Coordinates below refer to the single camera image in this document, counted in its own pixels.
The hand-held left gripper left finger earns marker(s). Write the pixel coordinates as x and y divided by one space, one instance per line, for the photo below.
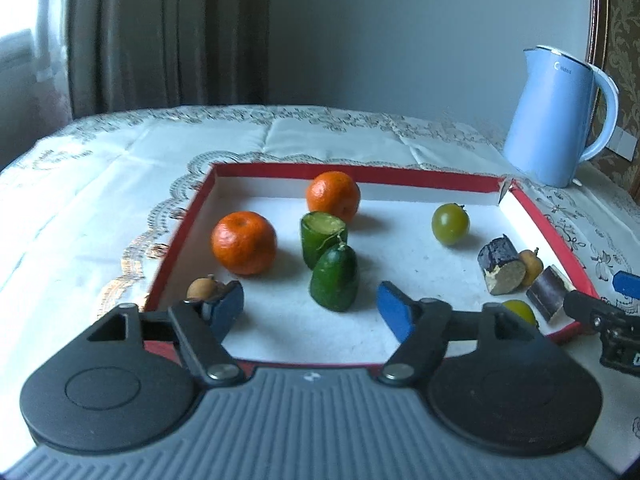
227 310

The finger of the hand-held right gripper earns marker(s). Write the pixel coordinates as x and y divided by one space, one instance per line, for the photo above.
629 284
587 307

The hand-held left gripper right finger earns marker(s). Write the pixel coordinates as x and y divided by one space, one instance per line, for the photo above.
395 312

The brown longan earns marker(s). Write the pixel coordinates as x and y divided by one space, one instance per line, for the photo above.
200 289

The red cardboard tray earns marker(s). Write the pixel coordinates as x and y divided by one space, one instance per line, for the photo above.
400 260

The yellow green tomato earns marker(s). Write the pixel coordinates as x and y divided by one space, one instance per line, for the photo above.
522 310

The orange tangerine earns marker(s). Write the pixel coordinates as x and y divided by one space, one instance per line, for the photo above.
333 197
244 242

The small brown pear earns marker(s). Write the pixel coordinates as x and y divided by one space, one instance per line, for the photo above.
532 265

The green cucumber piece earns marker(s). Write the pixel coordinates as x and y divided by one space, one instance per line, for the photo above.
315 245
332 280

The light blue electric kettle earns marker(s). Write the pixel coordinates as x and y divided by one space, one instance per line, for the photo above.
550 125

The white embroidered tablecloth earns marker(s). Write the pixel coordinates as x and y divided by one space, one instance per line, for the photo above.
100 170

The wooden framed wallpaper panel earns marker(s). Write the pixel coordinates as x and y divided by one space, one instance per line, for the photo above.
625 20

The brown patterned curtain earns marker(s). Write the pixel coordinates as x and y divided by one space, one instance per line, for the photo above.
170 35

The window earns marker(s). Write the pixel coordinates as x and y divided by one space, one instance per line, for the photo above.
20 20

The white wall switch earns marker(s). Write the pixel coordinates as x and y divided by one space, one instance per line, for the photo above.
622 142

